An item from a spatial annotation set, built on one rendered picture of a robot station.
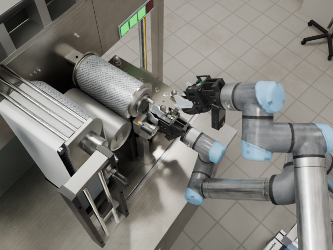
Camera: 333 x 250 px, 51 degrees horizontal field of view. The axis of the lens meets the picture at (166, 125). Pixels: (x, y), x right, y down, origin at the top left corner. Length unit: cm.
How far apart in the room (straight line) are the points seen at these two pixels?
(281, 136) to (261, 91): 12
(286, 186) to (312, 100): 196
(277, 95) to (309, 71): 236
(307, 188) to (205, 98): 35
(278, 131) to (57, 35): 80
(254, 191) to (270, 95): 43
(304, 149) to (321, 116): 208
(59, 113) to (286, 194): 71
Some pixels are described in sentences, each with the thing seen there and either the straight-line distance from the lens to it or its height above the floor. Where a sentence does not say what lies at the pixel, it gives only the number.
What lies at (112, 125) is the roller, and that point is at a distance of 121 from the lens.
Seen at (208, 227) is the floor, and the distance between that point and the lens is 236.
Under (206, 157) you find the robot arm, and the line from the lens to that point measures 130.
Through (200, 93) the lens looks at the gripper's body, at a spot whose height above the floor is 149.
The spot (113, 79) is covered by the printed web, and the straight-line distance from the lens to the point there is 123.
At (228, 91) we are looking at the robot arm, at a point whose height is 155.
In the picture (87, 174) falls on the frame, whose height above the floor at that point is 144.
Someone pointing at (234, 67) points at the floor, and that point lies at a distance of 304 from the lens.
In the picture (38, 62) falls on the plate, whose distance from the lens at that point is 128.
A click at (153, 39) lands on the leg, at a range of 233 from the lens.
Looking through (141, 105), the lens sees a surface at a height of 126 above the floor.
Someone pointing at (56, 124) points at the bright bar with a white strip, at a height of 144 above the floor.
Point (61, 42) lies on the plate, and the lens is 131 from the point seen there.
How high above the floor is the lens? 227
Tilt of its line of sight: 59 degrees down
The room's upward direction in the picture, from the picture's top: 2 degrees clockwise
